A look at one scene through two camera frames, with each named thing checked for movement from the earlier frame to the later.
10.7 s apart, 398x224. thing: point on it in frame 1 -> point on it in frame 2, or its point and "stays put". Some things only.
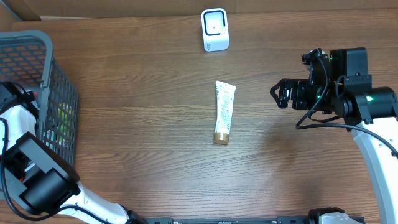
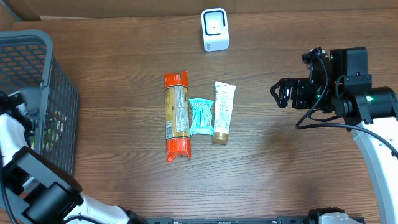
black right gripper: (298, 86) stays put
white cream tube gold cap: (225, 93) stays put
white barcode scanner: (215, 29) stays put
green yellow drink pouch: (65, 120) -> (53, 130)
